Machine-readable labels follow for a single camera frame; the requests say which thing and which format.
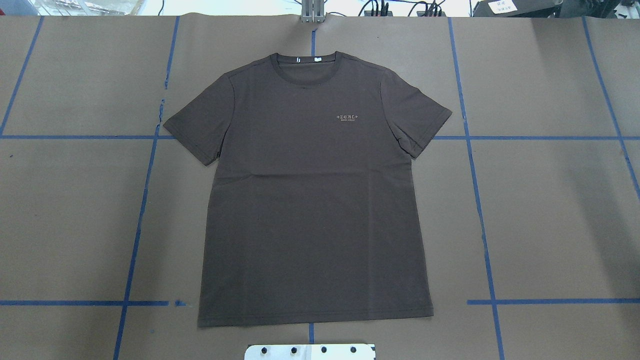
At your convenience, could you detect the dark brown t-shirt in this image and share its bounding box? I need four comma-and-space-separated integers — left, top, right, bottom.
163, 51, 453, 328

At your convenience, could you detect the aluminium frame post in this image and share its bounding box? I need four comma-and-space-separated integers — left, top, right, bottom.
296, 0, 326, 23

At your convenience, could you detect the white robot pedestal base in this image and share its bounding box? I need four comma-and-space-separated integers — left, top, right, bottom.
244, 342, 377, 360

